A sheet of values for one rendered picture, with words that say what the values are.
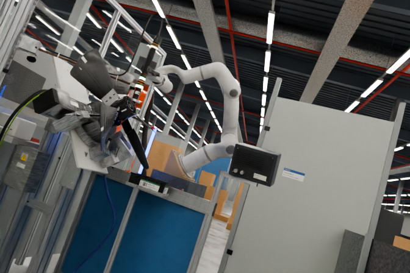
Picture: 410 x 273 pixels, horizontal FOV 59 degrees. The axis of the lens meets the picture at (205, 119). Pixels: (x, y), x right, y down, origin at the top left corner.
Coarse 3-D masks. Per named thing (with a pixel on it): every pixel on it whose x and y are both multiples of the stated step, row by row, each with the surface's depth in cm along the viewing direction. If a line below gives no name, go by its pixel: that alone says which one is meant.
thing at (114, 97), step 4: (112, 92) 194; (116, 92) 195; (104, 96) 191; (108, 96) 192; (112, 96) 194; (116, 96) 195; (104, 100) 191; (108, 100) 193; (112, 100) 194; (108, 104) 193
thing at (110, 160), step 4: (112, 152) 199; (108, 156) 197; (112, 156) 197; (100, 160) 198; (104, 160) 197; (108, 160) 197; (112, 160) 196; (116, 160) 199; (104, 164) 197; (108, 164) 197; (112, 164) 199
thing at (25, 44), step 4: (24, 36) 193; (20, 40) 193; (24, 40) 193; (28, 40) 193; (32, 40) 194; (36, 40) 194; (20, 44) 192; (24, 44) 192; (28, 44) 193; (32, 44) 193; (36, 44) 194; (40, 44) 197; (16, 48) 193; (20, 48) 194; (24, 48) 192; (28, 48) 193; (32, 48) 193; (32, 52) 194; (36, 52) 195
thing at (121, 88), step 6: (108, 66) 216; (114, 66) 219; (114, 72) 216; (120, 72) 219; (120, 78) 214; (126, 78) 218; (132, 78) 222; (114, 84) 209; (120, 84) 211; (126, 84) 214; (120, 90) 208; (126, 90) 210
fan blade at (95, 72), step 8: (88, 56) 183; (96, 56) 187; (80, 64) 179; (88, 64) 183; (96, 64) 186; (104, 64) 190; (72, 72) 175; (80, 72) 179; (88, 72) 183; (96, 72) 186; (104, 72) 190; (80, 80) 179; (88, 80) 183; (96, 80) 186; (104, 80) 189; (88, 88) 184; (96, 88) 187; (104, 88) 190; (112, 88) 193; (96, 96) 188
